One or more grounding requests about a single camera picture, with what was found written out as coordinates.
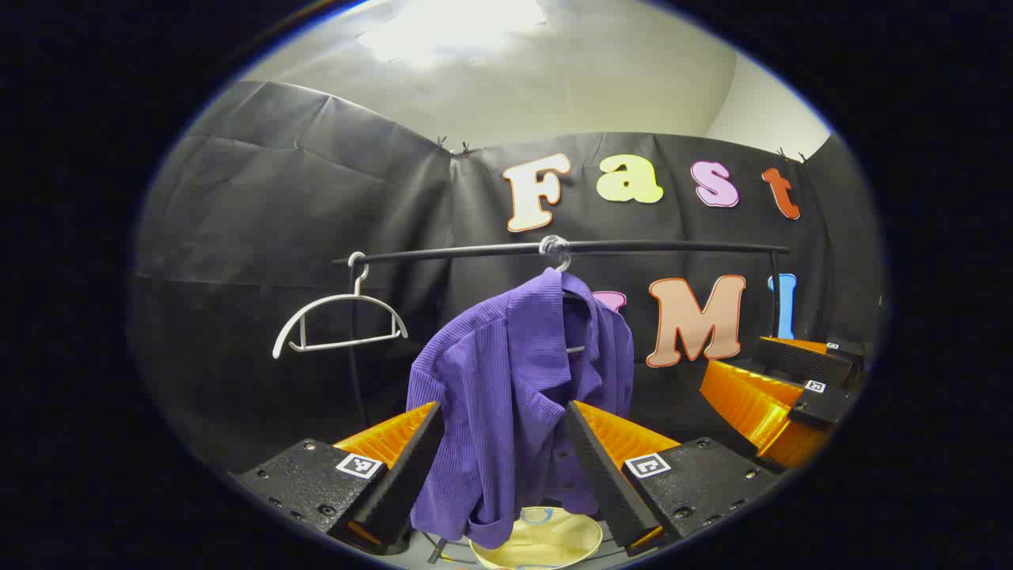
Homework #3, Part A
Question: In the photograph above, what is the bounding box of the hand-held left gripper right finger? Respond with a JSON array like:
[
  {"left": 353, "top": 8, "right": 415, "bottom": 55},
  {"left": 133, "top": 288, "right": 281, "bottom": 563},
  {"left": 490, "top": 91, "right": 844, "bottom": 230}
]
[{"left": 563, "top": 400, "right": 784, "bottom": 559}]

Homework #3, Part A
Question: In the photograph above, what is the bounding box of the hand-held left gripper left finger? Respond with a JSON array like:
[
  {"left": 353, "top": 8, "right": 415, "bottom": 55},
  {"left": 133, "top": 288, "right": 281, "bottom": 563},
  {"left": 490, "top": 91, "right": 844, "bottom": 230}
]
[{"left": 230, "top": 400, "right": 446, "bottom": 555}]

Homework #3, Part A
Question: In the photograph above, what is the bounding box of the cream laundry hamper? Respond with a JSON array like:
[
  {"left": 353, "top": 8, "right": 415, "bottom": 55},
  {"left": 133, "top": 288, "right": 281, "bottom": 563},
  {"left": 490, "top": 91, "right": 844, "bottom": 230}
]
[{"left": 427, "top": 507, "right": 610, "bottom": 570}]

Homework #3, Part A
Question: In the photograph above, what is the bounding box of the purple ribbed shirt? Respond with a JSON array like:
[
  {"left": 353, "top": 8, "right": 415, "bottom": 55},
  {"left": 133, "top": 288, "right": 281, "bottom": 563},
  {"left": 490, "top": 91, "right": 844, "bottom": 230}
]
[{"left": 406, "top": 268, "right": 636, "bottom": 551}]

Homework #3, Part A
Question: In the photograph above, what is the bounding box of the white hanger with taped hook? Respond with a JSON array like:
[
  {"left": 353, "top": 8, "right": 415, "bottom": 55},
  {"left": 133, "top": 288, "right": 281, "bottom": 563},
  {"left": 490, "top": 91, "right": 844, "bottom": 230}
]
[{"left": 538, "top": 235, "right": 588, "bottom": 355}]

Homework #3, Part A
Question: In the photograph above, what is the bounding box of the black clothes rack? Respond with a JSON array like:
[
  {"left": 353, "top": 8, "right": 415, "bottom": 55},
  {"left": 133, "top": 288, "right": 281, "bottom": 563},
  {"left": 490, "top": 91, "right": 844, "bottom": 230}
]
[{"left": 331, "top": 240, "right": 790, "bottom": 424}]

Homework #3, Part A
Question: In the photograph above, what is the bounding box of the white plastic hanger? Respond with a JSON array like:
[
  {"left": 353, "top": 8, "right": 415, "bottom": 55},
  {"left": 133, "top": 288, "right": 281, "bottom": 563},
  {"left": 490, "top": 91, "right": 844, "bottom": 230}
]
[{"left": 272, "top": 252, "right": 410, "bottom": 361}]

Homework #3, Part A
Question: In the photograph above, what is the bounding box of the black backdrop cloth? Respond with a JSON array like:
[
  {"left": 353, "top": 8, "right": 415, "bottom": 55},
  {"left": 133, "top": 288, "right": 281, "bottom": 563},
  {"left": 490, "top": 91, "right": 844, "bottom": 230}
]
[{"left": 131, "top": 79, "right": 883, "bottom": 476}]

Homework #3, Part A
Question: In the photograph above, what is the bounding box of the ceiling light panel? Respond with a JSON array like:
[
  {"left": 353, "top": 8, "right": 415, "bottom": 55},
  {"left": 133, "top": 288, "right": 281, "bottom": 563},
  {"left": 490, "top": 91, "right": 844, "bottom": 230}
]
[{"left": 356, "top": 0, "right": 547, "bottom": 64}]

